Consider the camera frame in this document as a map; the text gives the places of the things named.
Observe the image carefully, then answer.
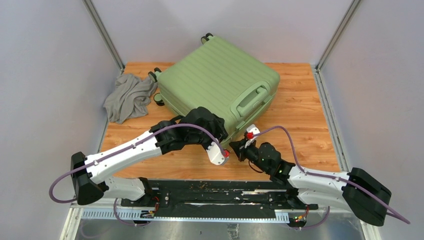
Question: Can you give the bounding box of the crumpled grey-green cloth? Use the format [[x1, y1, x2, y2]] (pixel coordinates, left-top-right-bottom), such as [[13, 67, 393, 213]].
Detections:
[[103, 73, 158, 124]]

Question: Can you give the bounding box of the green suitcase wheel middle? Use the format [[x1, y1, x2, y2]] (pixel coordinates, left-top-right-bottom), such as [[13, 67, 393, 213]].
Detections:
[[148, 67, 162, 83]]

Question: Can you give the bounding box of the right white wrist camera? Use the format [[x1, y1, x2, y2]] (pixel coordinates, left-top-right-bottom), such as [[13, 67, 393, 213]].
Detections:
[[244, 124, 260, 148]]

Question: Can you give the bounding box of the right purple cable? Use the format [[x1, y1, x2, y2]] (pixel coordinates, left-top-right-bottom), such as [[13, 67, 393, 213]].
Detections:
[[245, 125, 411, 231]]

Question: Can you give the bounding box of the aluminium frame rail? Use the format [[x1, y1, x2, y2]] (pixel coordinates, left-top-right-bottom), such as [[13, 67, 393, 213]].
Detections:
[[59, 185, 382, 240]]

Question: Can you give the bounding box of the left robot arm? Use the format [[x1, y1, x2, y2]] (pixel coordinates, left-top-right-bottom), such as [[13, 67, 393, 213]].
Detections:
[[70, 106, 229, 207]]

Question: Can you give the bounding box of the green suitcase wheel rear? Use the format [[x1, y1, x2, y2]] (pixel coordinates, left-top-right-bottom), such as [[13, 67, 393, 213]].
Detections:
[[200, 32, 214, 45]]

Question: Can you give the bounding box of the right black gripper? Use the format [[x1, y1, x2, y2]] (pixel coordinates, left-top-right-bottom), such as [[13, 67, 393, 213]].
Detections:
[[228, 138, 271, 175]]

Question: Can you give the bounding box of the green suitcase blue lining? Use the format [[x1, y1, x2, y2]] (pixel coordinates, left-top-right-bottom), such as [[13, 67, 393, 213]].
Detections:
[[157, 36, 281, 148]]

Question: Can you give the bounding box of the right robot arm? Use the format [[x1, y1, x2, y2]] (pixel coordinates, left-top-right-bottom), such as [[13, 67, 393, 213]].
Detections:
[[229, 139, 392, 227]]

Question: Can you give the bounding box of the green suitcase wheel front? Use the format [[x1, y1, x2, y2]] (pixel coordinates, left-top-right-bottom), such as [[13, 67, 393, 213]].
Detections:
[[153, 92, 165, 107]]

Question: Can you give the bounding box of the green suitcase wheel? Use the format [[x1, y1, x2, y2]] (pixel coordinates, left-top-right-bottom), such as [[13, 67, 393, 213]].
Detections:
[[153, 92, 165, 107], [200, 32, 214, 45], [148, 67, 162, 83]]

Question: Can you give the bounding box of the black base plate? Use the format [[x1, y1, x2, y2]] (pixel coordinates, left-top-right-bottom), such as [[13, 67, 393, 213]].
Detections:
[[119, 180, 318, 219]]

